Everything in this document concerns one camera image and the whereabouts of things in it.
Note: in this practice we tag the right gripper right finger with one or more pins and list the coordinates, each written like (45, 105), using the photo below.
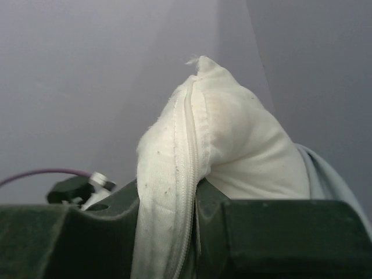
(279, 238)

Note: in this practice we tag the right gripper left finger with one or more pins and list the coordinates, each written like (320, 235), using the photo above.
(60, 241)

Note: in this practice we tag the grey pillowcase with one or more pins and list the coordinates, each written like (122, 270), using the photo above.
(326, 183)

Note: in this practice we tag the white pillow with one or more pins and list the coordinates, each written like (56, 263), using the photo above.
(211, 128)

